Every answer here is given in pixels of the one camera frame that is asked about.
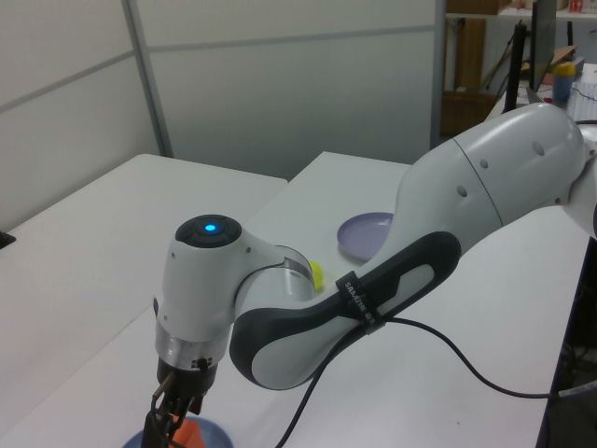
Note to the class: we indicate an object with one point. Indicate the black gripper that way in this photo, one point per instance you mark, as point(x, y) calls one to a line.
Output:
point(189, 378)

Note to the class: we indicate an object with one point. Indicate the orange cube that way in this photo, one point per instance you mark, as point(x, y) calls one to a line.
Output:
point(190, 436)

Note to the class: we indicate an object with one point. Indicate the yellow tennis ball black print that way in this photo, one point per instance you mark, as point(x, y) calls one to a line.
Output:
point(317, 275)

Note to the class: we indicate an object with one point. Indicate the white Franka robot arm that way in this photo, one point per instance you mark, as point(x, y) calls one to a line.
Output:
point(513, 158)

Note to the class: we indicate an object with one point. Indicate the blue plate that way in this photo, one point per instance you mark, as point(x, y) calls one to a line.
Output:
point(217, 434)

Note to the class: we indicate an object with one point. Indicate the purple plate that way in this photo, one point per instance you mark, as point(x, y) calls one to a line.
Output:
point(361, 235)

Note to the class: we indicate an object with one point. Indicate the brown wooden crate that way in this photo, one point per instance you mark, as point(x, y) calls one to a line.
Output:
point(466, 114)

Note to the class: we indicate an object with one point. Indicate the pale wooden board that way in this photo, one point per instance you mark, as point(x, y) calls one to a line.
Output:
point(468, 56)

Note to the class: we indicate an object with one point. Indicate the grey laptop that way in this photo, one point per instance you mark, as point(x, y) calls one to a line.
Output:
point(535, 96)

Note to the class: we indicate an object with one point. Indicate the black monitor pole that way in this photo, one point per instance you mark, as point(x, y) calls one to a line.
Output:
point(515, 70)

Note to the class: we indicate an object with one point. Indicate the blue cup yellow lid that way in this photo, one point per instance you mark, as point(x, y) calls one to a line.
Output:
point(563, 86)

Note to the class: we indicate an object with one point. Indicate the white printed box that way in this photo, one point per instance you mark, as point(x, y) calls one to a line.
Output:
point(587, 93)

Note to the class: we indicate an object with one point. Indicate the dark monitor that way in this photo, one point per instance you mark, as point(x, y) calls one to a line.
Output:
point(543, 42)

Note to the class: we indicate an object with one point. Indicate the open cardboard box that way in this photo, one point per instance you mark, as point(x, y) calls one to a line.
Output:
point(565, 55)

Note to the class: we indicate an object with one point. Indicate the black camera stand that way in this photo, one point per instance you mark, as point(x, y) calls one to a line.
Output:
point(5, 240)

